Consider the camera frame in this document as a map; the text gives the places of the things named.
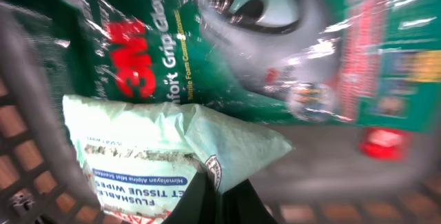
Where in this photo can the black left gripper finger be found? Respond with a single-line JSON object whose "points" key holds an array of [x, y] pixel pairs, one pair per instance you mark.
{"points": [[201, 204]]}

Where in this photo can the grey plastic shopping basket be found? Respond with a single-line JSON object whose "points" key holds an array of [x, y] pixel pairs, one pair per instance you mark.
{"points": [[324, 181]]}

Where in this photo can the mint green wipes pack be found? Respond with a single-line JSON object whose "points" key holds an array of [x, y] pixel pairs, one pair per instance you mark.
{"points": [[141, 158]]}

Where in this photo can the green 3M gloves package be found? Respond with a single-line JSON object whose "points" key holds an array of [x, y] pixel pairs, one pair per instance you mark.
{"points": [[361, 62]]}

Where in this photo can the red Nescafe sachet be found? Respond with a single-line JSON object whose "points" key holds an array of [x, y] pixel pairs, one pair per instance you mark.
{"points": [[385, 143]]}

